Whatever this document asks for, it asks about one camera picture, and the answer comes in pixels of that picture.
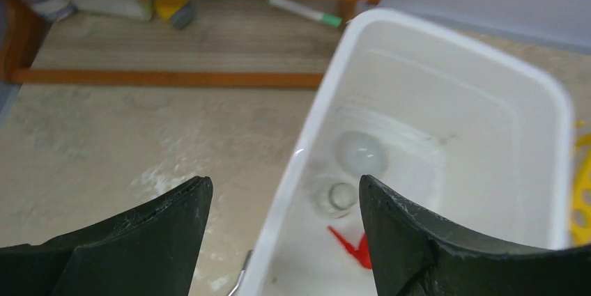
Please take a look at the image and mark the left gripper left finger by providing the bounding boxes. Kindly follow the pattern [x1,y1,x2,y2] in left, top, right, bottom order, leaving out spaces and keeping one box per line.
[1,176,213,295]

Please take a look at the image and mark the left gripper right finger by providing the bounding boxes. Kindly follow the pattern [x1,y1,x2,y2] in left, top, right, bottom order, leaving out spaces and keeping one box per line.
[359,175,590,295]

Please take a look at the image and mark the red cap wash bottle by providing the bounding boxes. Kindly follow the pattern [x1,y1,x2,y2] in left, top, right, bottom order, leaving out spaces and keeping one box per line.
[327,226,372,270]

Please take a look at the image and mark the small glass jar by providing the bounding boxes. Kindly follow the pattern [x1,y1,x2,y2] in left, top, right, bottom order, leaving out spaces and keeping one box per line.
[314,182,358,219]

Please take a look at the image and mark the clear watch glass dish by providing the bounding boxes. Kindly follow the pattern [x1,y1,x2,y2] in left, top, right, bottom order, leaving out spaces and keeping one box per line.
[334,131,389,177]

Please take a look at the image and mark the white plastic bin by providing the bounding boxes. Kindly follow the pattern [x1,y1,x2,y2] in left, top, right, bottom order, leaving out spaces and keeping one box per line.
[238,8,575,295]

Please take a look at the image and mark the metal crucible tongs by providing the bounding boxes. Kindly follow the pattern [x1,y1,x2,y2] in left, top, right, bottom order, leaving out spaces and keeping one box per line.
[227,249,253,296]

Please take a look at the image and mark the yellow test tube rack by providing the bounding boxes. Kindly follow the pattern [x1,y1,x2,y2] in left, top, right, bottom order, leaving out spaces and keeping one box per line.
[570,132,590,246]

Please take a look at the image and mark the yellow grey small object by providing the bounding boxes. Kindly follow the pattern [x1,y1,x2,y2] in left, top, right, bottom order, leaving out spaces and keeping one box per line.
[153,0,196,30]

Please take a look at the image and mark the white green marker pen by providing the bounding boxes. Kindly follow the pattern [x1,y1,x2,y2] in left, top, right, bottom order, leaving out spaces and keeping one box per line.
[267,0,342,28]

